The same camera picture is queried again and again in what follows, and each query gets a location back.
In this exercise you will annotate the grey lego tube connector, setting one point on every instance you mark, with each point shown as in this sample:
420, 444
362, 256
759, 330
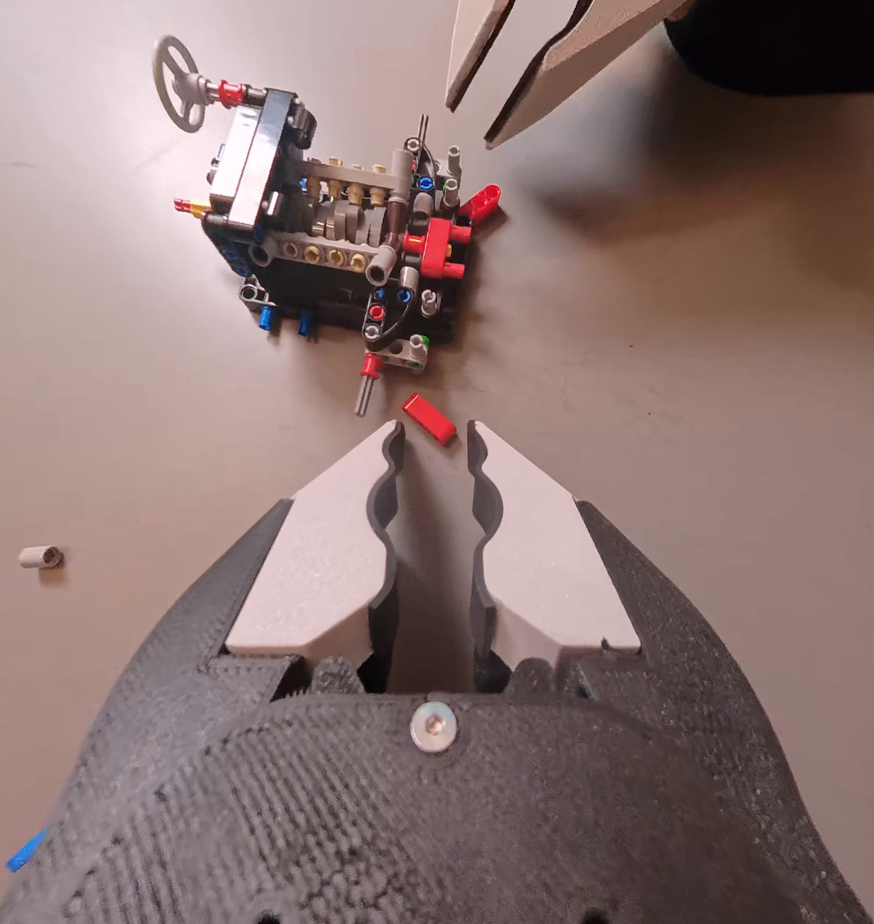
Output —
41, 556

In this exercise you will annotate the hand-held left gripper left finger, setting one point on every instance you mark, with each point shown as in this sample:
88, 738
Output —
314, 577

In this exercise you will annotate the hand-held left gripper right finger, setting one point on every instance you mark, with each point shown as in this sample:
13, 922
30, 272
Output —
559, 577

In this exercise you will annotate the blue lego pin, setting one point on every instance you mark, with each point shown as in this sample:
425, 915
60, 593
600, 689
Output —
25, 850

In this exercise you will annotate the lego car chassis assembly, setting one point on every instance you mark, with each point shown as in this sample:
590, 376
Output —
263, 166

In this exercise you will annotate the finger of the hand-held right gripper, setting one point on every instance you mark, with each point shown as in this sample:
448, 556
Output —
595, 50
480, 36

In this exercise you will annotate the red lego beam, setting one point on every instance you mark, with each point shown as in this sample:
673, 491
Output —
480, 203
429, 419

